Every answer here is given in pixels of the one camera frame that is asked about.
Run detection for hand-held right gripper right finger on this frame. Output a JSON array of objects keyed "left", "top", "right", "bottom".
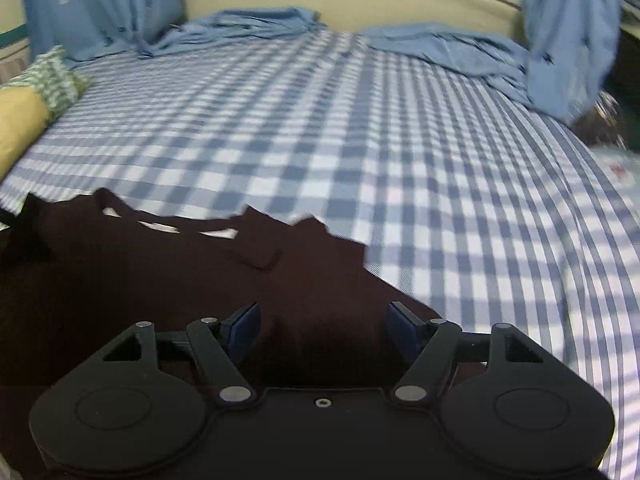
[{"left": 387, "top": 302, "right": 556, "bottom": 404}]

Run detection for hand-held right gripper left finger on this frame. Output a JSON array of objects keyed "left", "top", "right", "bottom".
[{"left": 87, "top": 302, "right": 262, "bottom": 406}]

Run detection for maroon printed t-shirt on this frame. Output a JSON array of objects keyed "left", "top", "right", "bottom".
[{"left": 0, "top": 187, "right": 441, "bottom": 480}]

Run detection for blue checked bed sheet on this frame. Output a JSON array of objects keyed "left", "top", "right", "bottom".
[{"left": 0, "top": 27, "right": 640, "bottom": 480}]

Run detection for light blue cloth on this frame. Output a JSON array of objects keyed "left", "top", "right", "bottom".
[{"left": 590, "top": 142, "right": 640, "bottom": 186}]

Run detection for clear plastic bag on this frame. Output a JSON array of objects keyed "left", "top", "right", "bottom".
[{"left": 575, "top": 90, "right": 628, "bottom": 151}]

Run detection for blue star curtain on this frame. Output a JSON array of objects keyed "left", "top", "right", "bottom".
[
  {"left": 22, "top": 0, "right": 328, "bottom": 68},
  {"left": 360, "top": 0, "right": 623, "bottom": 126}
]

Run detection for striped teal headboard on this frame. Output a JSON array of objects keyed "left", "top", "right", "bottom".
[{"left": 0, "top": 22, "right": 31, "bottom": 86}]

